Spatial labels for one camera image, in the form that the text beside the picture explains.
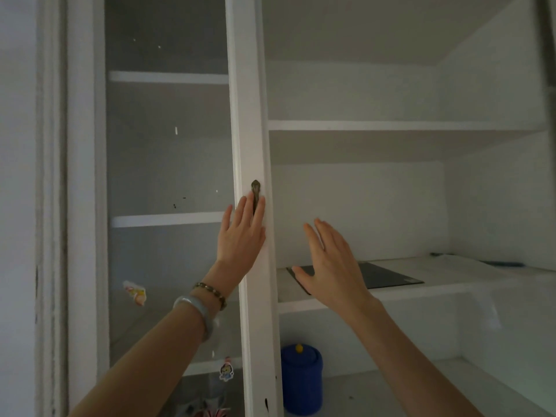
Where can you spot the person's left hand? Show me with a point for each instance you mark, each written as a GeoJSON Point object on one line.
{"type": "Point", "coordinates": [239, 243]}

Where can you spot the person's right hand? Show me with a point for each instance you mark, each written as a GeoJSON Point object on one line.
{"type": "Point", "coordinates": [334, 273]}

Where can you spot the person's right thumb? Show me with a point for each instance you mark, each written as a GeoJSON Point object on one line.
{"type": "Point", "coordinates": [302, 277]}

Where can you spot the person's left little finger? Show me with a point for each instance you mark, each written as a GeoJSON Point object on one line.
{"type": "Point", "coordinates": [227, 219]}

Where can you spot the white glass cabinet door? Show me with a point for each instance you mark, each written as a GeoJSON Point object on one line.
{"type": "Point", "coordinates": [248, 104]}

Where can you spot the person's left forearm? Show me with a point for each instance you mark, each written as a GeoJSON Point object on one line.
{"type": "Point", "coordinates": [147, 356]}

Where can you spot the person's right forearm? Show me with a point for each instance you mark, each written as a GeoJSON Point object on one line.
{"type": "Point", "coordinates": [408, 364]}

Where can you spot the black flat mat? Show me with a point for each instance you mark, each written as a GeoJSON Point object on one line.
{"type": "Point", "coordinates": [382, 277]}

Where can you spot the pale jade bangle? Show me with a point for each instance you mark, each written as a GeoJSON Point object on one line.
{"type": "Point", "coordinates": [200, 309]}

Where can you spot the blue plastic container yellow knob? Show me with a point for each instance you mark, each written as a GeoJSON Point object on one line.
{"type": "Point", "coordinates": [302, 382]}

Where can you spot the orange cartoon sticker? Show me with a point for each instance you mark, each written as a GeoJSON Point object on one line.
{"type": "Point", "coordinates": [135, 294]}

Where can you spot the blue cartoon figure sticker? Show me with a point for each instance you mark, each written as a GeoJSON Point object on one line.
{"type": "Point", "coordinates": [226, 370]}

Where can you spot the red white striped object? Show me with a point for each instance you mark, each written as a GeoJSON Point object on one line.
{"type": "Point", "coordinates": [213, 409]}

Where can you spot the white built-in shelf cabinet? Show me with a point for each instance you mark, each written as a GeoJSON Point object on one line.
{"type": "Point", "coordinates": [391, 125]}

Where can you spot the blue pen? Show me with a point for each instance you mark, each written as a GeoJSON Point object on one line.
{"type": "Point", "coordinates": [501, 264]}

